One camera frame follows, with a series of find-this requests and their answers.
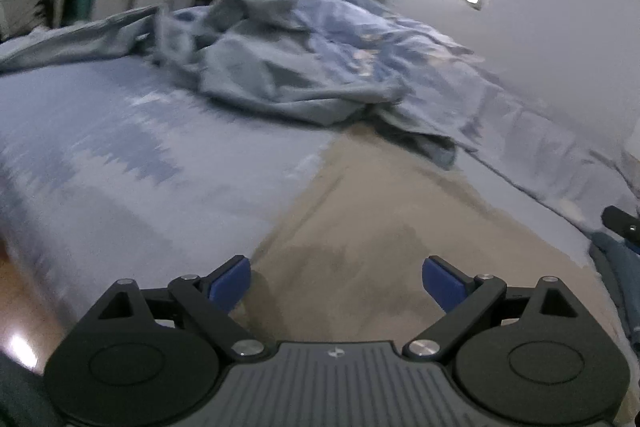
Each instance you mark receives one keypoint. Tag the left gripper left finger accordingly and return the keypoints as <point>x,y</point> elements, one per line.
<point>149,357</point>

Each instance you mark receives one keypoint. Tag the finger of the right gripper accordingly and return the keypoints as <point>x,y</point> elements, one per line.
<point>621,223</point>

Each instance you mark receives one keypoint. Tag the blue bed sheet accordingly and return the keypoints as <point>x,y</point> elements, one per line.
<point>108,170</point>

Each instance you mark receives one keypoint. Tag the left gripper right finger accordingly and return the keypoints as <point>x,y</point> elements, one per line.
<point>528,355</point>

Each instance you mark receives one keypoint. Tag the grey-blue garment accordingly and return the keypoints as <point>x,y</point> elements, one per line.
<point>316,61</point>

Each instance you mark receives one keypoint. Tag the blue patterned quilt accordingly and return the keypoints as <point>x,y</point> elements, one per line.
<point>504,132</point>

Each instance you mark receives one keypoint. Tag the beige cloth garment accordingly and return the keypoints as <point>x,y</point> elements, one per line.
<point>345,262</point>

